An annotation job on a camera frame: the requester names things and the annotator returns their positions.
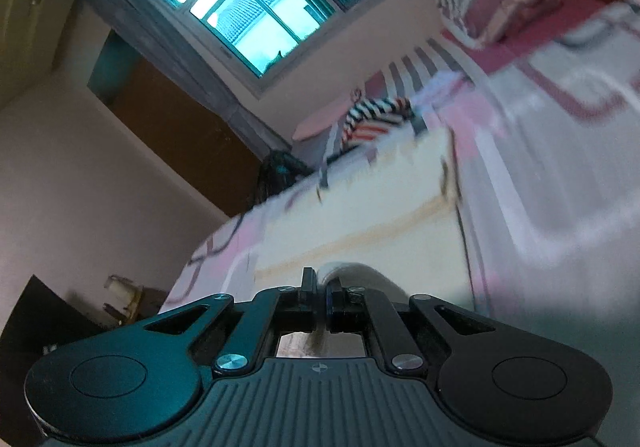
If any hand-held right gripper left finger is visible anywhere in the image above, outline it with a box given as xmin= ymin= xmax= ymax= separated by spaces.
xmin=142 ymin=267 xmax=318 ymax=373

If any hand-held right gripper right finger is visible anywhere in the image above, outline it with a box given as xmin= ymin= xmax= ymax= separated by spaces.
xmin=324 ymin=277 xmax=503 ymax=374

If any cream knit sweater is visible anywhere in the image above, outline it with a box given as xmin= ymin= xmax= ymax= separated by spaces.
xmin=252 ymin=124 xmax=463 ymax=314

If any dark bag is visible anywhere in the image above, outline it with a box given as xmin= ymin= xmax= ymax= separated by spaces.
xmin=257 ymin=150 xmax=319 ymax=206

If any plain pink pillow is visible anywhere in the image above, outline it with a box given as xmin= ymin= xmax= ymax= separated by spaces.
xmin=292 ymin=94 xmax=362 ymax=141

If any beige jar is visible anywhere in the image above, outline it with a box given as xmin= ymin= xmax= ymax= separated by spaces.
xmin=104 ymin=274 xmax=146 ymax=324

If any black white red striped garment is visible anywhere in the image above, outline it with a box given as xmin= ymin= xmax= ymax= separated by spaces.
xmin=340 ymin=97 xmax=417 ymax=151

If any brown wooden door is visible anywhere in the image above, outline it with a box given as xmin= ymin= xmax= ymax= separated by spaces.
xmin=87 ymin=34 xmax=274 ymax=219

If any patterned pink grey blanket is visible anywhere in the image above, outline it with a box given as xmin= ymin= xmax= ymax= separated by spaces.
xmin=160 ymin=0 xmax=640 ymax=328

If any striped pink grey bed sheet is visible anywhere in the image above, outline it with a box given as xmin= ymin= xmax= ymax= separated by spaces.
xmin=365 ymin=40 xmax=469 ymax=101

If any dark bedside table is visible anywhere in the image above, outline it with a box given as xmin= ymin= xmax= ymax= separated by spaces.
xmin=0 ymin=274 xmax=166 ymax=369

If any grey curtain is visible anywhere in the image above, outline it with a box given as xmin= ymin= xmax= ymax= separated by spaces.
xmin=82 ymin=0 xmax=292 ymax=154

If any striped pink grey pillow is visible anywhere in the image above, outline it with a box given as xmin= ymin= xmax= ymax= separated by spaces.
xmin=437 ymin=0 xmax=564 ymax=48

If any window with white frame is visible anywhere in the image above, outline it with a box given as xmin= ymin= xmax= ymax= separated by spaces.
xmin=142 ymin=0 xmax=432 ymax=101

